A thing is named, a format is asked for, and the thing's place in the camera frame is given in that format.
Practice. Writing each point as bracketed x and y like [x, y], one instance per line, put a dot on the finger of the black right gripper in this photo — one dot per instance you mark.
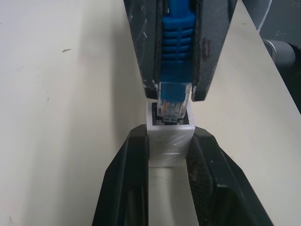
[211, 47]
[143, 47]

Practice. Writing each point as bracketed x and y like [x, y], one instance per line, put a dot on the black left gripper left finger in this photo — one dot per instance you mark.
[122, 183]

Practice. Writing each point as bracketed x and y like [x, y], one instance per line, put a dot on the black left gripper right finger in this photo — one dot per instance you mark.
[223, 188]

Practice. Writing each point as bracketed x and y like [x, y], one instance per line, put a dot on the white Ethernet coupler block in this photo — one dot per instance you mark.
[169, 146]

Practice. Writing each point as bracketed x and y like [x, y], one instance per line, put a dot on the silver metal tube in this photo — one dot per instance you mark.
[279, 53]

